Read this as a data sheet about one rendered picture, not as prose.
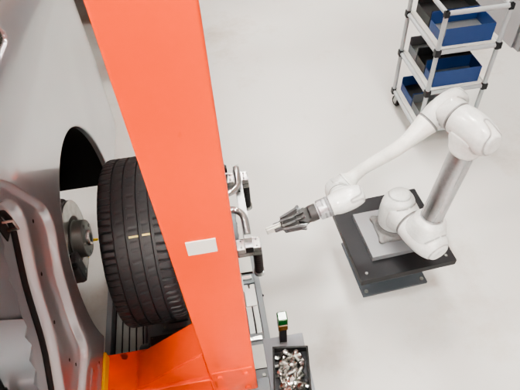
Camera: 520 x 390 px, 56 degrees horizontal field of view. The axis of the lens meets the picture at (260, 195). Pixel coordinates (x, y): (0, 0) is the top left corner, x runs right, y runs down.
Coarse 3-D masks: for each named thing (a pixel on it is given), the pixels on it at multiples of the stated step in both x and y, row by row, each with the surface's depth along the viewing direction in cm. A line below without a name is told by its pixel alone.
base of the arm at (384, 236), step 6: (372, 216) 260; (372, 222) 258; (378, 228) 252; (378, 234) 251; (384, 234) 250; (390, 234) 248; (396, 234) 248; (378, 240) 250; (384, 240) 249; (390, 240) 249; (396, 240) 250
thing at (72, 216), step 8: (64, 200) 195; (72, 200) 198; (64, 208) 188; (72, 208) 197; (64, 216) 186; (72, 216) 195; (80, 216) 206; (64, 224) 185; (72, 224) 192; (80, 224) 191; (88, 224) 199; (64, 232) 184; (72, 232) 189; (80, 232) 189; (72, 240) 189; (80, 240) 189; (72, 248) 189; (80, 248) 190; (88, 248) 195; (80, 256) 193; (88, 264) 207
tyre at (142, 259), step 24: (120, 168) 176; (120, 192) 167; (144, 192) 167; (120, 216) 163; (144, 216) 163; (120, 240) 161; (144, 240) 162; (120, 264) 161; (144, 264) 163; (168, 264) 163; (120, 288) 164; (144, 288) 165; (168, 288) 166; (120, 312) 170; (144, 312) 173; (168, 312) 174
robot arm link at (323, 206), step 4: (316, 200) 210; (320, 200) 209; (324, 200) 208; (316, 204) 208; (320, 204) 207; (324, 204) 207; (328, 204) 206; (316, 208) 208; (320, 208) 207; (324, 208) 207; (328, 208) 206; (320, 212) 207; (324, 212) 207; (328, 212) 207; (332, 212) 207; (320, 216) 209; (324, 216) 208; (328, 216) 208; (332, 216) 210
